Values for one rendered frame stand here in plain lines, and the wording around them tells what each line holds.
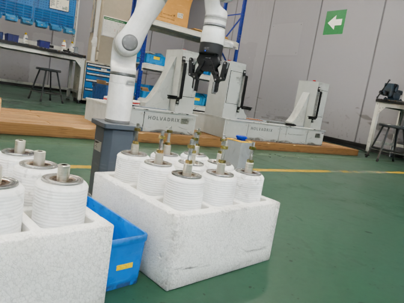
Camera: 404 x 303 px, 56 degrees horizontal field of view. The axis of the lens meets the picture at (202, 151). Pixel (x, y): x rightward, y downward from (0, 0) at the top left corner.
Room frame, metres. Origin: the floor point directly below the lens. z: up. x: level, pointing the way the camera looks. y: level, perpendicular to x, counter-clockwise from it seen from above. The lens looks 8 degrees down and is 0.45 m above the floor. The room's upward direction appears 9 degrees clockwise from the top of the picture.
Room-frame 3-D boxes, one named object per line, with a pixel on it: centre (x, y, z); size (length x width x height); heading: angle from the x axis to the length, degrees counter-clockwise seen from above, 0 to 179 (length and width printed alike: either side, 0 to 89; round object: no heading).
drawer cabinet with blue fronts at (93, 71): (6.42, 2.01, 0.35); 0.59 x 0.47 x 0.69; 36
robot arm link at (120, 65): (1.39, 0.33, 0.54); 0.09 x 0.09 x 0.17; 23
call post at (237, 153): (1.33, -0.13, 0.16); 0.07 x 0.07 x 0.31; 44
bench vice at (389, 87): (4.92, -2.26, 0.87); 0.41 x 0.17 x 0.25; 126
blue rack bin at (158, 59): (6.22, 1.08, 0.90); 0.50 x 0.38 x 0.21; 37
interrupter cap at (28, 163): (0.77, 0.33, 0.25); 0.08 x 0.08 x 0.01
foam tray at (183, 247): (1.07, 0.03, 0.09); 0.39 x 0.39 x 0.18; 44
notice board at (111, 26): (7.10, 1.92, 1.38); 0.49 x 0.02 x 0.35; 126
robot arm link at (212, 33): (1.25, 0.01, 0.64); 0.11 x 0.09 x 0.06; 153
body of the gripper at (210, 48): (1.24, 0.02, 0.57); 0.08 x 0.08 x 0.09
